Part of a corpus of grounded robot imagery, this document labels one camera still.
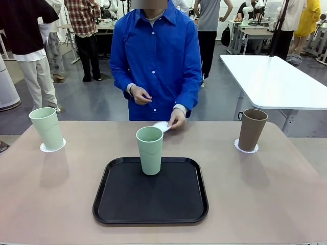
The person in grey top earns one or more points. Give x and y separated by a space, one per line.
208 15

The teal green tall cup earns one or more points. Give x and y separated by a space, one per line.
150 158

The white cylindrical appliance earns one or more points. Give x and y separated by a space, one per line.
7 89

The person's left hand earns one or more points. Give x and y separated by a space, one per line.
177 118

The white rounded table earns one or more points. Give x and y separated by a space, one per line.
268 81

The seated person in black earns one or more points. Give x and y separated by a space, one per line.
242 10

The person in beige top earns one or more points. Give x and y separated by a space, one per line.
291 15

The grey background desk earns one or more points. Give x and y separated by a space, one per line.
255 34

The black hanging bag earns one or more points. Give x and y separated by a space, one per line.
225 37

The person's left forearm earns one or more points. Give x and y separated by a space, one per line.
190 97

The person in blue shirt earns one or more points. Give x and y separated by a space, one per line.
155 58

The person in plaid shirt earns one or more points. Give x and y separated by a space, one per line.
81 18

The person's right forearm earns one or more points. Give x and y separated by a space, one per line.
121 81

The person in black top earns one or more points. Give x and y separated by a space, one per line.
23 25

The pale green tall cup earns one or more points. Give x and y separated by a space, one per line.
47 127

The brown object at table side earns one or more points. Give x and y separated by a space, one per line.
3 147

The brown tall cup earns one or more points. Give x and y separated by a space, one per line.
251 130

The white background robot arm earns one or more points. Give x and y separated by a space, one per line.
112 7
245 15

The person in patterned grey skirt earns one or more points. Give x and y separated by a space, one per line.
55 51

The person in yellow raincoat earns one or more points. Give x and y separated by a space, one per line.
310 20

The black plastic tray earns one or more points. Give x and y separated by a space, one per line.
153 201

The person's right hand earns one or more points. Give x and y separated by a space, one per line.
140 95

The grey cloth heap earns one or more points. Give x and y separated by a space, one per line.
293 60

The white scalloped paper coaster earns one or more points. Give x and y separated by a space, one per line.
236 145
162 125
46 150

